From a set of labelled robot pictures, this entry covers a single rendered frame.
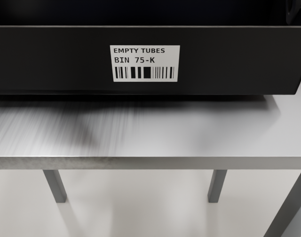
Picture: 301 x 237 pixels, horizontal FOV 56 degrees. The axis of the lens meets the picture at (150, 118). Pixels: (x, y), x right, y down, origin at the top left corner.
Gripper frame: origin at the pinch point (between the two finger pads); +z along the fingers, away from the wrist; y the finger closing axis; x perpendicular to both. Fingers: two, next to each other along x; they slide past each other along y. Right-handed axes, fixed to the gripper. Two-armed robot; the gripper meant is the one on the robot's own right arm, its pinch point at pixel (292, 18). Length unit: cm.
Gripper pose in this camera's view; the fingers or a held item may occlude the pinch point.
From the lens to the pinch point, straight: 52.9
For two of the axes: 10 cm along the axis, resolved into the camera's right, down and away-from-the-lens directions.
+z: 0.1, 7.5, 6.6
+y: -10.0, 0.0, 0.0
